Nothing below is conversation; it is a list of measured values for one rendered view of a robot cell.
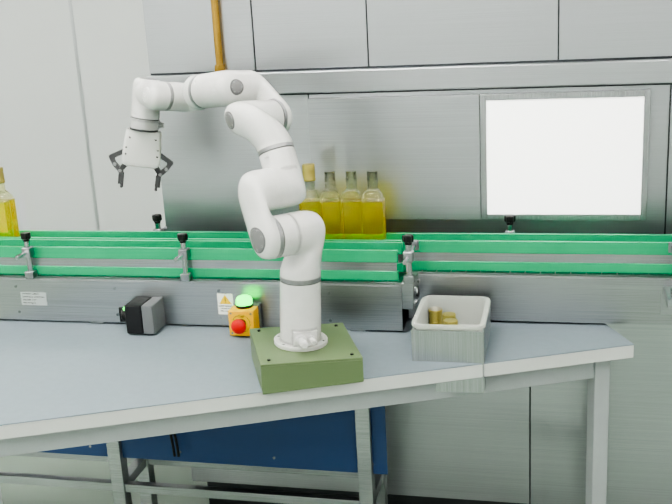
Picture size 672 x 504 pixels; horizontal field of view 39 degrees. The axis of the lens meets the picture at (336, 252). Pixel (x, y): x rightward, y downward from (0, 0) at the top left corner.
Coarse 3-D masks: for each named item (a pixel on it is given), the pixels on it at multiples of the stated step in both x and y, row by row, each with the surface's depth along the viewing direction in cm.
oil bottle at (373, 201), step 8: (368, 192) 252; (376, 192) 252; (368, 200) 252; (376, 200) 251; (384, 200) 255; (368, 208) 252; (376, 208) 252; (384, 208) 255; (368, 216) 253; (376, 216) 252; (384, 216) 255; (368, 224) 254; (376, 224) 253; (384, 224) 255; (368, 232) 254; (376, 232) 254; (384, 232) 256
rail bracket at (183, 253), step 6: (180, 234) 252; (186, 234) 253; (180, 240) 253; (186, 240) 254; (180, 246) 254; (186, 246) 254; (180, 252) 253; (186, 252) 253; (174, 258) 249; (180, 258) 251; (186, 258) 253; (186, 264) 255; (186, 270) 255; (180, 276) 255; (186, 276) 255; (192, 276) 257
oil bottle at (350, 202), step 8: (344, 192) 254; (352, 192) 253; (360, 192) 255; (344, 200) 254; (352, 200) 253; (360, 200) 253; (344, 208) 254; (352, 208) 254; (360, 208) 254; (344, 216) 255; (352, 216) 254; (360, 216) 254; (344, 224) 255; (352, 224) 255; (360, 224) 255; (344, 232) 256; (352, 232) 255; (360, 232) 255
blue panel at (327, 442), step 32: (320, 416) 261; (352, 416) 259; (384, 416) 257; (64, 448) 283; (96, 448) 280; (128, 448) 278; (160, 448) 275; (192, 448) 273; (224, 448) 270; (256, 448) 268; (288, 448) 266; (320, 448) 264; (352, 448) 261; (384, 448) 259
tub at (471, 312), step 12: (432, 300) 245; (444, 300) 245; (456, 300) 244; (468, 300) 243; (480, 300) 243; (420, 312) 235; (456, 312) 245; (468, 312) 244; (480, 312) 243; (420, 324) 226; (432, 324) 225; (468, 324) 244; (480, 324) 224
